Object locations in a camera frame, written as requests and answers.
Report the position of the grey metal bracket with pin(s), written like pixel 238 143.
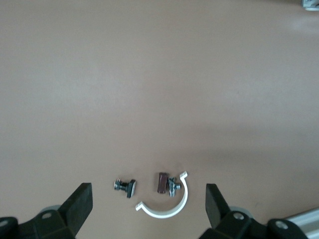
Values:
pixel 311 4

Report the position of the brown table cover mat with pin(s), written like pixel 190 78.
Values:
pixel 159 74

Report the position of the brown rocker switch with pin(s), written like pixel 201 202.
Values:
pixel 162 184

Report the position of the black square push button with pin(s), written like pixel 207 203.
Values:
pixel 130 189

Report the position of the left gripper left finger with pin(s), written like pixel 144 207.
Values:
pixel 74 211

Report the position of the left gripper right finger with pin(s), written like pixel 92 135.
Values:
pixel 219 216

